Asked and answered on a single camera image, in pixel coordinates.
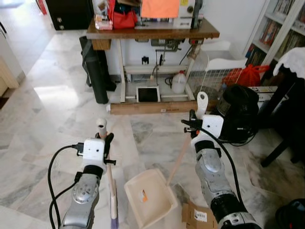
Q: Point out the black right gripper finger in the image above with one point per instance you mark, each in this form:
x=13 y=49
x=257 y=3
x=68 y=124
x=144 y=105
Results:
x=193 y=117

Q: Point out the clear plastic jug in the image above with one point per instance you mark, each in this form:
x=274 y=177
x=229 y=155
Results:
x=179 y=83

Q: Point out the black tall case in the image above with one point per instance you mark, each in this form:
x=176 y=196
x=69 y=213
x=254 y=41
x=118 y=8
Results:
x=97 y=71

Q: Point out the white lace tablecloth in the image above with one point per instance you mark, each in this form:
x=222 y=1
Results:
x=293 y=59

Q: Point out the clear pink container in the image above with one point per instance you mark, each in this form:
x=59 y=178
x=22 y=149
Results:
x=103 y=24

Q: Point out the long wooden plank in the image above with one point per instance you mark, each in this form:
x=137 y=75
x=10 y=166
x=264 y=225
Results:
x=157 y=107

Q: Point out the wooden top sewing table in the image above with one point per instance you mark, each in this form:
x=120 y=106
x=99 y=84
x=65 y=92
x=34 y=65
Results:
x=152 y=33

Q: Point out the black cabinet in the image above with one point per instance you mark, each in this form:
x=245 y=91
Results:
x=69 y=14

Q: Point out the white bookshelf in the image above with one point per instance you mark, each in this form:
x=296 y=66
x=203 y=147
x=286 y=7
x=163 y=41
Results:
x=282 y=26

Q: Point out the cream broom with purple bristles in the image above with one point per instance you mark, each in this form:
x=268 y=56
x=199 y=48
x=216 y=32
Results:
x=114 y=205

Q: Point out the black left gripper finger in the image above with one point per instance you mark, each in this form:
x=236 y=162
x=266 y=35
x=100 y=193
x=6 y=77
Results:
x=110 y=142

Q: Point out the white plastic tub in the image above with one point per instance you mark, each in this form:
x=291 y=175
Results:
x=226 y=64

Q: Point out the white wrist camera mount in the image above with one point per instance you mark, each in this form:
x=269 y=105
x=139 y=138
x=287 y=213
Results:
x=213 y=126
x=94 y=150

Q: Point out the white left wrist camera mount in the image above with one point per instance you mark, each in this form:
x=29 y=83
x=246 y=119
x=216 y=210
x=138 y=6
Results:
x=94 y=150

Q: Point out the white sewing machine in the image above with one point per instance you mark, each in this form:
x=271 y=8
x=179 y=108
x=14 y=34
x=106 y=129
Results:
x=186 y=21

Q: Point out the orange paper sheet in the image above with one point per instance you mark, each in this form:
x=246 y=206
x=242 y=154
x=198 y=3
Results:
x=159 y=8

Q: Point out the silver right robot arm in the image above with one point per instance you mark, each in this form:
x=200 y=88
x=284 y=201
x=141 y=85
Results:
x=209 y=167

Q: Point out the black rounded appliance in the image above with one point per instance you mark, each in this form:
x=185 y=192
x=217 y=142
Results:
x=238 y=114

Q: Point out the brown cardboard piece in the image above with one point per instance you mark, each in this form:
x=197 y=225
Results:
x=195 y=217

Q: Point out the red handbag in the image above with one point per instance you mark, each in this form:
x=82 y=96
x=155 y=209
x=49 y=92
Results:
x=123 y=20

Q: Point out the red plastic bag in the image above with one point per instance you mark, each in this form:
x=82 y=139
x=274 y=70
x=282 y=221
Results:
x=250 y=76

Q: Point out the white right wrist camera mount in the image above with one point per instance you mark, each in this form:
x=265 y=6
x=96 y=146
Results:
x=213 y=126

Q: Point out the white framed tablet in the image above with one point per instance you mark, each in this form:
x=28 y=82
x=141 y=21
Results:
x=148 y=94

